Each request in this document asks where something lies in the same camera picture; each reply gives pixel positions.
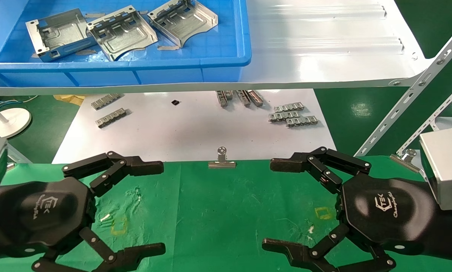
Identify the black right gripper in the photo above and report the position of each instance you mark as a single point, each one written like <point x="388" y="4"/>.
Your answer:
<point x="388" y="215"/>

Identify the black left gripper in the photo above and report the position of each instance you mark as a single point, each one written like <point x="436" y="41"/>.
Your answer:
<point x="41" y="215"/>

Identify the metal bracket with holed flange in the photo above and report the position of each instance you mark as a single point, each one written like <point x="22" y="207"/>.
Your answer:
<point x="65" y="32"/>

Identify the green cloth mat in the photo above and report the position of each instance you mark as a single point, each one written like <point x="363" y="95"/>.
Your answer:
<point x="218" y="215"/>

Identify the silver binder clip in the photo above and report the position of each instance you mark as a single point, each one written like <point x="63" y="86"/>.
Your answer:
<point x="406" y="158"/>
<point x="221" y="162"/>

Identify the small black chip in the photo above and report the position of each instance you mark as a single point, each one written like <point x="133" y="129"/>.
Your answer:
<point x="175" y="102"/>

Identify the yellow tape wad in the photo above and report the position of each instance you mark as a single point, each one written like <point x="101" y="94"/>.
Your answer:
<point x="70" y="99"/>

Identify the white perforated angle strut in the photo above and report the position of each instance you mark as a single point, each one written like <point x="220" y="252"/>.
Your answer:
<point x="418" y="87"/>
<point x="434" y="121"/>

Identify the white round lamp base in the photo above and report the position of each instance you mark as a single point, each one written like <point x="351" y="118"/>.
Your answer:
<point x="10" y="121"/>

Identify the grey tape scrap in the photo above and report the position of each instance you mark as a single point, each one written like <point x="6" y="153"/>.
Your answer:
<point x="168" y="47"/>

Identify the blue plastic bin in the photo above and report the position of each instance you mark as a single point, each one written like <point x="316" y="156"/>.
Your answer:
<point x="211" y="60"/>

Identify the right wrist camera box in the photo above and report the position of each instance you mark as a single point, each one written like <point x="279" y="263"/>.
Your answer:
<point x="447" y="166"/>

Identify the metal bracket with slotted wall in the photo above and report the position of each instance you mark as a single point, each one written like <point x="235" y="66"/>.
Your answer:
<point x="122" y="36"/>

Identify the metal bracket with curved cutout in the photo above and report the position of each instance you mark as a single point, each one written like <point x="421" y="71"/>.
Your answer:
<point x="182" y="22"/>

